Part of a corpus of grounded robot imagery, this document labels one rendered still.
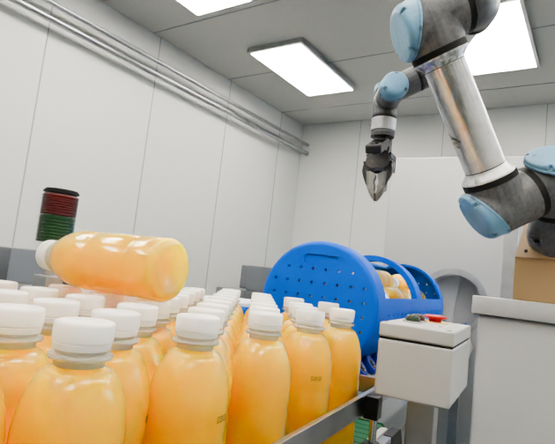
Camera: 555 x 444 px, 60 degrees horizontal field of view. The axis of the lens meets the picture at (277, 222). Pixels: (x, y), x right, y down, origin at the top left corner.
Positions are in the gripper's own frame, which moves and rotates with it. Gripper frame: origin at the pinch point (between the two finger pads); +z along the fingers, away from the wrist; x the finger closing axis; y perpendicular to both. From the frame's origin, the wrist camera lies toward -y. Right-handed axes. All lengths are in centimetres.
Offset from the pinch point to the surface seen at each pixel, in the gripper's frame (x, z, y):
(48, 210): 35, 19, -82
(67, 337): -17, 31, -117
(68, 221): 33, 21, -79
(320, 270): -0.2, 24.0, -37.0
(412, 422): -28, 45, -63
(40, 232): 36, 23, -82
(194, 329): -17, 31, -105
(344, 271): -5.9, 23.8, -37.0
